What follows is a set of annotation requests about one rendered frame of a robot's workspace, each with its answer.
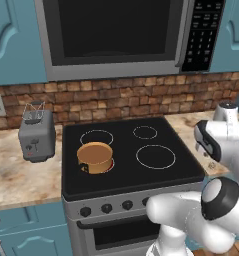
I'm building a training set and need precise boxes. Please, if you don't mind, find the orange saucepan with hot chocolate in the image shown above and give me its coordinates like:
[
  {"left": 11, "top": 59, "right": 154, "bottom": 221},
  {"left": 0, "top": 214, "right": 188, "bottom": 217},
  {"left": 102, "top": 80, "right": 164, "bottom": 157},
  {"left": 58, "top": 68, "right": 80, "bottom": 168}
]
[{"left": 76, "top": 141, "right": 115, "bottom": 175}]

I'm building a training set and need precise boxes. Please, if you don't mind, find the black hob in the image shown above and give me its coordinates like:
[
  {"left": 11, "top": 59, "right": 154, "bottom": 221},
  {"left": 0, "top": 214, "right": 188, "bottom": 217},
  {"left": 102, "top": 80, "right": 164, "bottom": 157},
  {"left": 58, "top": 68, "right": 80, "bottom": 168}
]
[{"left": 61, "top": 116, "right": 207, "bottom": 202}]

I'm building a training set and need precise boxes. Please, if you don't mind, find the grey toaster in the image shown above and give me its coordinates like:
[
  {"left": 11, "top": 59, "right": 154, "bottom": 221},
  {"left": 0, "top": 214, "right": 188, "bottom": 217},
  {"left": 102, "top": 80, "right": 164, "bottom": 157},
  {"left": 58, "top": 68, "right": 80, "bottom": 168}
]
[{"left": 18, "top": 101, "right": 57, "bottom": 164}]

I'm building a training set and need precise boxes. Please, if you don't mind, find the stainless steel microwave oven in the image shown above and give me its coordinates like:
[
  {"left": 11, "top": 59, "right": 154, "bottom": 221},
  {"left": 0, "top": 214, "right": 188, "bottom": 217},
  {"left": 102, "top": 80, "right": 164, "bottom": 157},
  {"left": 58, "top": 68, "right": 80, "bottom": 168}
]
[{"left": 34, "top": 0, "right": 227, "bottom": 82}]

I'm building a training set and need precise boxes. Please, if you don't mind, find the teal drawer front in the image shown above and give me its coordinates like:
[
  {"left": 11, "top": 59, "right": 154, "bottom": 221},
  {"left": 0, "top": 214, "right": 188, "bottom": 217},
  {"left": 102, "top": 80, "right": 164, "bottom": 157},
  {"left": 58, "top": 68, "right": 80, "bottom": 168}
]
[{"left": 0, "top": 200, "right": 69, "bottom": 236}]

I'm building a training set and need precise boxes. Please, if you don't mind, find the teal base cupboard door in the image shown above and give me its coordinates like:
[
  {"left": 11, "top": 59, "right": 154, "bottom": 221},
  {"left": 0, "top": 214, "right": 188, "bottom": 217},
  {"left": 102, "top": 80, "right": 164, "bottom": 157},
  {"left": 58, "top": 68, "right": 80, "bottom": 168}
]
[{"left": 0, "top": 223, "right": 74, "bottom": 256}]

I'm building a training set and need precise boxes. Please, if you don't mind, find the black oven door handle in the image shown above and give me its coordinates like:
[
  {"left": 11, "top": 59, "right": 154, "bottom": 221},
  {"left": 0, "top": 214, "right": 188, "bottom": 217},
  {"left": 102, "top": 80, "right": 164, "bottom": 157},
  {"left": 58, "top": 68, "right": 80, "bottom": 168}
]
[{"left": 76, "top": 213, "right": 151, "bottom": 231}]

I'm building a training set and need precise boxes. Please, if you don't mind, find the grey microwave door handle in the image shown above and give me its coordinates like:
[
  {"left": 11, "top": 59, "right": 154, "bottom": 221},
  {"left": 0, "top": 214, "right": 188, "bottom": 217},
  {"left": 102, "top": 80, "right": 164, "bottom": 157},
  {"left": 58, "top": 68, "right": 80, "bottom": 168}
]
[{"left": 174, "top": 0, "right": 196, "bottom": 69}]

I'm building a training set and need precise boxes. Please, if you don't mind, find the teal wall cupboard door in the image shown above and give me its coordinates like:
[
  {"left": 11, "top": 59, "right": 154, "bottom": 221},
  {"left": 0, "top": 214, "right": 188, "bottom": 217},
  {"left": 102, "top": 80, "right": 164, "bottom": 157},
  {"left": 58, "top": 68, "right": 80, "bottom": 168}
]
[
  {"left": 208, "top": 0, "right": 239, "bottom": 74},
  {"left": 0, "top": 0, "right": 49, "bottom": 87}
]

